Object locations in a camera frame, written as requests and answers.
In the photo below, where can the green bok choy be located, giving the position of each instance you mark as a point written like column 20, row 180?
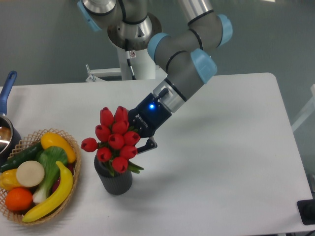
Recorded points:
column 48, row 159

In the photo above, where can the black device at table edge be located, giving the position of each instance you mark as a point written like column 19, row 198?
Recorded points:
column 307, row 211

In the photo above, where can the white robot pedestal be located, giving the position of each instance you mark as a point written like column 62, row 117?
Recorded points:
column 134, row 65

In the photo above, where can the red tulip bouquet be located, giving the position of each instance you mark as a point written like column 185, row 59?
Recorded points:
column 115, row 142

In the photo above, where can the dark grey ribbed vase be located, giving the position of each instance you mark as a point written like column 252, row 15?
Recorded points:
column 115, row 185

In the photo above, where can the yellow banana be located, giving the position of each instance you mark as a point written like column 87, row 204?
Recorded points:
column 55, row 200

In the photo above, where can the yellow bell pepper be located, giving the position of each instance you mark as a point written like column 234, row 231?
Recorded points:
column 8, row 180

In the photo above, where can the white frame at right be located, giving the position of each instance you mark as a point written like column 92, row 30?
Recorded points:
column 305, row 112

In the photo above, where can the beige round disc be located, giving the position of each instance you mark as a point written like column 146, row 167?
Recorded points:
column 30, row 173

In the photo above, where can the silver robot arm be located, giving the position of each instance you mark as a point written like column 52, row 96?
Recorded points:
column 142, row 46

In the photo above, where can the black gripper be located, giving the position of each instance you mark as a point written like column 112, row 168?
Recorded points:
column 147, row 117

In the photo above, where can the woven wicker basket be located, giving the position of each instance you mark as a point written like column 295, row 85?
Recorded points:
column 26, row 142

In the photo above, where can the orange fruit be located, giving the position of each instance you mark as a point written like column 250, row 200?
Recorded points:
column 18, row 199

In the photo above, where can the blue handled saucepan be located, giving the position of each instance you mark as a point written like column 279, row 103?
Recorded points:
column 9, row 136

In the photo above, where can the dark green cucumber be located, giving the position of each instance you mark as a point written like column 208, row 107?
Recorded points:
column 27, row 154

